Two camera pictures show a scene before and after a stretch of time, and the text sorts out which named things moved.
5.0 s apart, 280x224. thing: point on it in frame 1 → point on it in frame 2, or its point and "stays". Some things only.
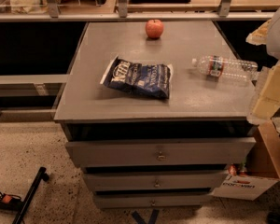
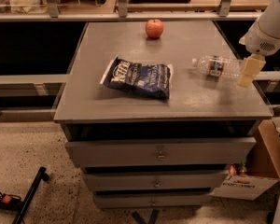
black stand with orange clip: (14, 203) stays
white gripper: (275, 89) → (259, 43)
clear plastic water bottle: (214, 67) stays
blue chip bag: (148, 79) stays
